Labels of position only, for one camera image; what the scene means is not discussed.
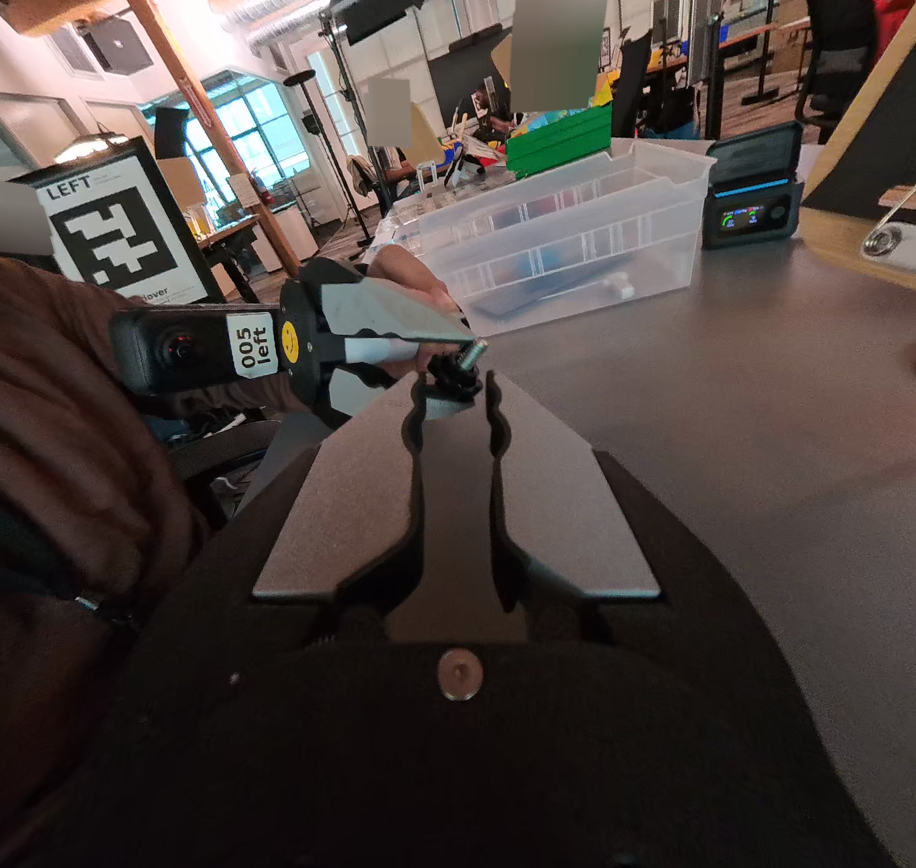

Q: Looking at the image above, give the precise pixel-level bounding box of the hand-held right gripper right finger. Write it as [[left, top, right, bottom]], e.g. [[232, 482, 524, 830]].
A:
[[487, 372, 661, 613]]

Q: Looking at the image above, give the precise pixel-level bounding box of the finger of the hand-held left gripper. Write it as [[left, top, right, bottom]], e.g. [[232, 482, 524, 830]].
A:
[[329, 366, 473, 422], [321, 276, 476, 366]]

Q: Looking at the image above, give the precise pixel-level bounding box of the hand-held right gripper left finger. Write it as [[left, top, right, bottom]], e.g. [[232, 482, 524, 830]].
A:
[[252, 372, 426, 609]]

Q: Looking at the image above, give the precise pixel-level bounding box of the black knob screw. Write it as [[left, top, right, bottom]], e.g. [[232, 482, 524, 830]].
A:
[[424, 337, 491, 404]]

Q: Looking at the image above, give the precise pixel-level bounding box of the person's left forearm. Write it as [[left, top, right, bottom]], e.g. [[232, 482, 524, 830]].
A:
[[0, 256, 212, 640]]

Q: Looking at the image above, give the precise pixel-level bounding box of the person's left hand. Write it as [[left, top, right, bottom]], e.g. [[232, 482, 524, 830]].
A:
[[366, 243, 468, 377]]

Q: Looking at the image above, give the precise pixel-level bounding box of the white cabinet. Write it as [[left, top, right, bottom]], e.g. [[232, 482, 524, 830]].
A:
[[254, 206, 319, 275]]

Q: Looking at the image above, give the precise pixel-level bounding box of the green plastic bin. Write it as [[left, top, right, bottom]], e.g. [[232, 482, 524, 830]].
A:
[[504, 104, 615, 181]]

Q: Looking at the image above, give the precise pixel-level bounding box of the black studio light on stand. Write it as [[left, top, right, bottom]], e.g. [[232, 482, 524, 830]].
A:
[[318, 0, 428, 239]]

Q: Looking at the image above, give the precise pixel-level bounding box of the black speaker box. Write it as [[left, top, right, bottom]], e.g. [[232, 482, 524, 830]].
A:
[[77, 15, 155, 75]]

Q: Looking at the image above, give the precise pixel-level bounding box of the black device with screen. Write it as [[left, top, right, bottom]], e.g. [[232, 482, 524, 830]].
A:
[[701, 122, 806, 250]]

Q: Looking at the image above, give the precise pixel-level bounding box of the black board with wooden edge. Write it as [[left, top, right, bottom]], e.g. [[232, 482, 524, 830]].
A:
[[800, 31, 916, 286]]

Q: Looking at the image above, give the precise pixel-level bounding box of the black office chair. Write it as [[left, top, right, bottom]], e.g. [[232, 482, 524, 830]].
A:
[[794, 0, 879, 125]]

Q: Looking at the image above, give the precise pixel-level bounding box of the red cloth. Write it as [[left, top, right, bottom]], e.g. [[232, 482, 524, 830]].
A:
[[873, 0, 916, 61]]

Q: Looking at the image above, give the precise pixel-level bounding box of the wooden post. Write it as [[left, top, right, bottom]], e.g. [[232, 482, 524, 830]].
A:
[[118, 0, 302, 277]]

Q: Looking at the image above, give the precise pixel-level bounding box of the white-tipped wire clip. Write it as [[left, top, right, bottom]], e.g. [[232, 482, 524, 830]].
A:
[[862, 185, 916, 257]]

